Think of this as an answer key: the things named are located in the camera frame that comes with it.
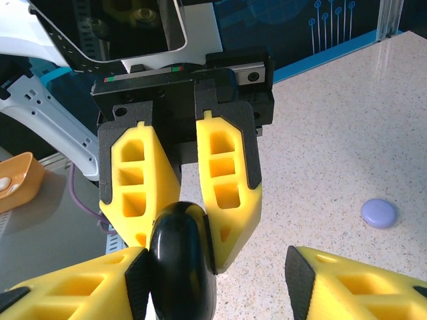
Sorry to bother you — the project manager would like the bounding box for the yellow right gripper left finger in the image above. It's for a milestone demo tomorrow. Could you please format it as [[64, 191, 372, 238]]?
[[0, 246, 153, 320]]

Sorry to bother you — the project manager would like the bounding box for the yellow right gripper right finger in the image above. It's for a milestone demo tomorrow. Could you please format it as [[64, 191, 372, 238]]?
[[285, 245, 427, 320]]

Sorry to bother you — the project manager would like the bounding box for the purple earbud charging case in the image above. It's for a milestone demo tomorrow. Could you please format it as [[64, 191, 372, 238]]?
[[360, 197, 399, 230]]

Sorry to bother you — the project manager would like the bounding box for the black earbud charging case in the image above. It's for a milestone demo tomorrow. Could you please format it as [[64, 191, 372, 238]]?
[[147, 201, 218, 320]]

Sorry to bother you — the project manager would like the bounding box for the orange plastic bowl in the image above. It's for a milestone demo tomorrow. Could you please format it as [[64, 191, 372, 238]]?
[[0, 151, 46, 214]]

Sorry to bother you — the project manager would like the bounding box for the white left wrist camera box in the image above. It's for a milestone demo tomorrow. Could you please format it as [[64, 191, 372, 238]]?
[[28, 0, 223, 73]]

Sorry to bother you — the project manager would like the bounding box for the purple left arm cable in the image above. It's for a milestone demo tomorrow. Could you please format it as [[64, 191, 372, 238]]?
[[68, 163, 124, 234]]

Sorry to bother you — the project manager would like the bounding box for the aluminium side rail blue edge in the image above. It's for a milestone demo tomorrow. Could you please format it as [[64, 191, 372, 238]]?
[[266, 29, 413, 84]]

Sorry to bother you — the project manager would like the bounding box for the aluminium frame post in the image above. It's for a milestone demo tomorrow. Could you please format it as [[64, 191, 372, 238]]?
[[376, 0, 406, 43]]

